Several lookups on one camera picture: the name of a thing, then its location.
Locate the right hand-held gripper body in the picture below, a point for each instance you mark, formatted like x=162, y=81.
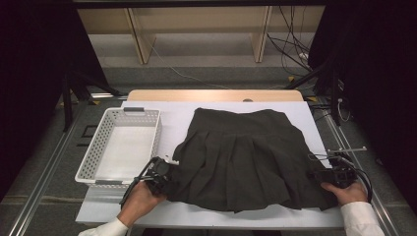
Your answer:
x=337, y=177

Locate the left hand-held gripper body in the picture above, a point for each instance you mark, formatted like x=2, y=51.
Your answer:
x=159, y=177

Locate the white perforated plastic basket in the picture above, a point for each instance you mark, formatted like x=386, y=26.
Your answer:
x=124, y=154

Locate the dark pleated skirt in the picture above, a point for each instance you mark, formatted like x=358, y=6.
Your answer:
x=242, y=157

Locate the person's right hand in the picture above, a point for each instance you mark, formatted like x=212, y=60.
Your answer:
x=350, y=195

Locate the person's left hand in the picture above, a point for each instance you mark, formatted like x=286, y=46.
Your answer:
x=139, y=203

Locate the white board table cover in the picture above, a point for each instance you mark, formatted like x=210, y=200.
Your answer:
x=177, y=121

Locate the black metal stand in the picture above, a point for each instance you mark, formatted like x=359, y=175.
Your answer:
x=67, y=108
x=335, y=108

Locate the black-framed floor hatch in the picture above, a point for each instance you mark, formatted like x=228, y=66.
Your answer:
x=89, y=131

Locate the short aluminium bar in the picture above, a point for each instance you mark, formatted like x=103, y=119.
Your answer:
x=105, y=95

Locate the black curtain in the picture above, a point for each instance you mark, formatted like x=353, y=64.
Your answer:
x=387, y=82
x=29, y=82

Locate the white plug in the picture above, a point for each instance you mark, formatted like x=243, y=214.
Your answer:
x=303, y=56

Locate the light wooden shelf unit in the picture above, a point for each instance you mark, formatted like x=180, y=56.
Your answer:
x=141, y=42

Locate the black overhead bar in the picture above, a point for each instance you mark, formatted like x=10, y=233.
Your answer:
x=196, y=3

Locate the long aluminium rail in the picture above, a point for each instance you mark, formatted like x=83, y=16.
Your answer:
x=42, y=182
x=360, y=183

